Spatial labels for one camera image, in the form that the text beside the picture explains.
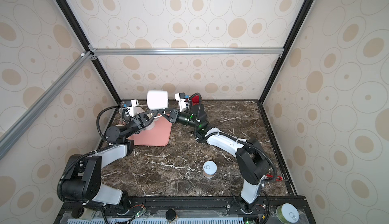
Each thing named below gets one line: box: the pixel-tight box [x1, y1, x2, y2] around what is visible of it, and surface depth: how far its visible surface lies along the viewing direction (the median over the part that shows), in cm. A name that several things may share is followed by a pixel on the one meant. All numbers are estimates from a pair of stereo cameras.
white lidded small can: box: [203, 160, 218, 178], surface depth 83 cm
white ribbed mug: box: [146, 90, 169, 110], surface depth 68 cm
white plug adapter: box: [78, 207, 96, 221], surface depth 69 cm
